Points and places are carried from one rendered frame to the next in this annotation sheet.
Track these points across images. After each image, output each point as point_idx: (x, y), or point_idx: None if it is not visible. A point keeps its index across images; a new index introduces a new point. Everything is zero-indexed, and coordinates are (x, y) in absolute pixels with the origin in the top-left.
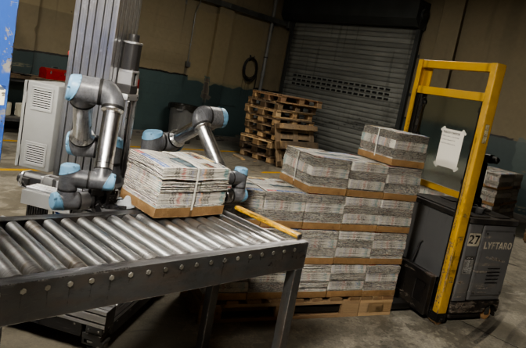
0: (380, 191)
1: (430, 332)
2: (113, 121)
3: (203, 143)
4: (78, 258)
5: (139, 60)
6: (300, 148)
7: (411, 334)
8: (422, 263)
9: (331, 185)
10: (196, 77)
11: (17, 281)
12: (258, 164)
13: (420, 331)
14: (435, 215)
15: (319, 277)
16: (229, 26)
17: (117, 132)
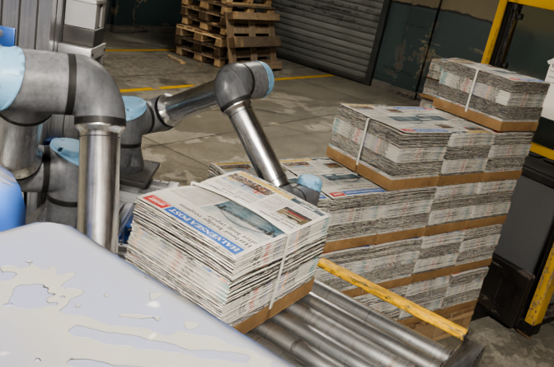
0: (481, 171)
1: (528, 355)
2: (109, 157)
3: (246, 140)
4: None
5: None
6: (363, 109)
7: (508, 364)
8: (500, 249)
9: (420, 174)
10: None
11: None
12: (205, 70)
13: (516, 356)
14: (525, 185)
15: (392, 304)
16: None
17: (119, 178)
